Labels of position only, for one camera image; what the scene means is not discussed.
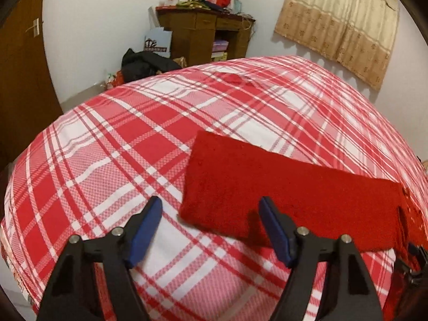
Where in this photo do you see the brown wooden door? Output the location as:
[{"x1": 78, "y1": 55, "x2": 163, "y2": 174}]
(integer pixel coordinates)
[{"x1": 1, "y1": 0, "x2": 62, "y2": 169}]

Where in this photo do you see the pink storage box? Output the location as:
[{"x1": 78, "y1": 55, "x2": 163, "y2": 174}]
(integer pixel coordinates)
[{"x1": 212, "y1": 40, "x2": 228, "y2": 53}]

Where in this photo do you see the red white plaid bedsheet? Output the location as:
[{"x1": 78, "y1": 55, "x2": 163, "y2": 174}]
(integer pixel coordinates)
[{"x1": 1, "y1": 56, "x2": 427, "y2": 320}]

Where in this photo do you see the white paper shopping bag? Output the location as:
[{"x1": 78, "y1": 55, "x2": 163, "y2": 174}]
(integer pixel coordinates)
[{"x1": 144, "y1": 27, "x2": 173, "y2": 58}]

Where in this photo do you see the brown wooden desk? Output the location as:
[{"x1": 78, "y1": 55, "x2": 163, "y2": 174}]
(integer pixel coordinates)
[{"x1": 156, "y1": 7, "x2": 255, "y2": 66}]

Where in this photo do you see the red knitted sweater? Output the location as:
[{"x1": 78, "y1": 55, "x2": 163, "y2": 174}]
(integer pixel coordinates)
[{"x1": 178, "y1": 130, "x2": 428, "y2": 321}]

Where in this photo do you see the beige patterned curtain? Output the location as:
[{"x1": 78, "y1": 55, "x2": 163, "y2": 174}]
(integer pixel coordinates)
[{"x1": 274, "y1": 0, "x2": 400, "y2": 91}]

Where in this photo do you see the black clothes pile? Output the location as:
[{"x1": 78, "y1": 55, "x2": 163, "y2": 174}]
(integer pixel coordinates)
[{"x1": 120, "y1": 49, "x2": 181, "y2": 83}]

